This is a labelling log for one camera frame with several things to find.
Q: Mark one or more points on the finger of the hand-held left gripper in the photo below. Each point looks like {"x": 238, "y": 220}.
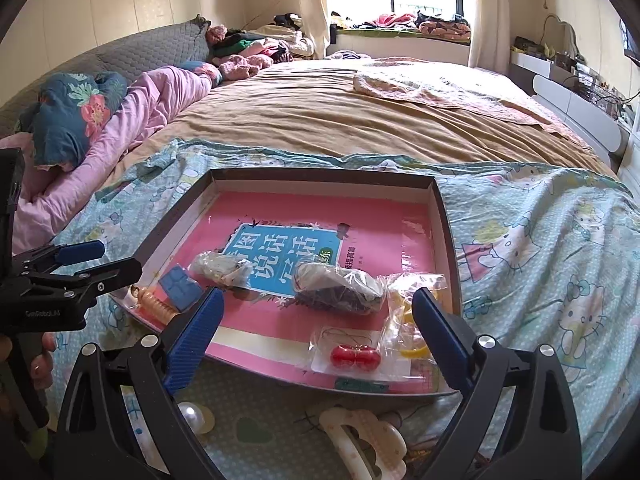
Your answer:
{"x": 100, "y": 277}
{"x": 80, "y": 252}

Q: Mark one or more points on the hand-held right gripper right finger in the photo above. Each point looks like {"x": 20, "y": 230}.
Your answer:
{"x": 445, "y": 340}

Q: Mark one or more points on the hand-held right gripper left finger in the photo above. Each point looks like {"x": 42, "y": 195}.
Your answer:
{"x": 195, "y": 340}

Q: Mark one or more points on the bagged yellow hoop rings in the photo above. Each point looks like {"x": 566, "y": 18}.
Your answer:
{"x": 400, "y": 310}

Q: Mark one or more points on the small blue box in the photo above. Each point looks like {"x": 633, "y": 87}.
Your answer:
{"x": 177, "y": 285}

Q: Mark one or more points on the pearl hair clip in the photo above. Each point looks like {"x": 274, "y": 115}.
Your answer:
{"x": 192, "y": 415}

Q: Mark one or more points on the bagged red cherry earrings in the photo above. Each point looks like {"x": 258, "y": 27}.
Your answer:
{"x": 350, "y": 356}

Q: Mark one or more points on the shallow dark cardboard box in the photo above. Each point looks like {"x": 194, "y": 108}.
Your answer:
{"x": 445, "y": 240}

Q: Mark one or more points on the white hair claw clip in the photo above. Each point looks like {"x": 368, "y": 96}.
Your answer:
{"x": 375, "y": 427}

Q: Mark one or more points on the person's left hand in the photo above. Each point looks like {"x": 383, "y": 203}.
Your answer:
{"x": 42, "y": 360}

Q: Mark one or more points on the light blue cartoon cat bedsheet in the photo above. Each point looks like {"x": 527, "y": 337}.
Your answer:
{"x": 525, "y": 260}

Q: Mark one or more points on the dark blue floral pillow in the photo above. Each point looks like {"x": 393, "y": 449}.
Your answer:
{"x": 65, "y": 110}

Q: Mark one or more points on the pink book with blue label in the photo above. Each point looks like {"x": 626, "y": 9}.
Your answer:
{"x": 350, "y": 230}

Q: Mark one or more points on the pink duvet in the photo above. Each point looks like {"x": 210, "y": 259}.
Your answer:
{"x": 140, "y": 110}

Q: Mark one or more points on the grey quilted headboard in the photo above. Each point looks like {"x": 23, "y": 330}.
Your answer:
{"x": 140, "y": 50}

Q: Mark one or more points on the pale floral cloth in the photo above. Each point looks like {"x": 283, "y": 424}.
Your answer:
{"x": 450, "y": 90}

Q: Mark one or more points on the white drawer cabinet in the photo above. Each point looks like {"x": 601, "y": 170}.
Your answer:
{"x": 631, "y": 160}

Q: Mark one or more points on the tan blanket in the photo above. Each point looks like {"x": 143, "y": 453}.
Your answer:
{"x": 325, "y": 110}

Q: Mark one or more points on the pile of clothes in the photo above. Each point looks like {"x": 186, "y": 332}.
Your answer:
{"x": 250, "y": 47}

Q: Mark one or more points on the white vanity desk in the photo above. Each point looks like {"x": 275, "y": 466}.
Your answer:
{"x": 565, "y": 95}

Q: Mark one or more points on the clothes on window seat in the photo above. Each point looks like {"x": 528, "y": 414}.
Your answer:
{"x": 410, "y": 22}

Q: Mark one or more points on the wavy edged mirror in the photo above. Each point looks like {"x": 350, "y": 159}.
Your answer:
{"x": 560, "y": 35}

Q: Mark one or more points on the cream curtain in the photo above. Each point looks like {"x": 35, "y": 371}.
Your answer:
{"x": 312, "y": 5}
{"x": 482, "y": 10}

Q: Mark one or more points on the black television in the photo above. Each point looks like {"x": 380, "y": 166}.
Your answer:
{"x": 631, "y": 40}

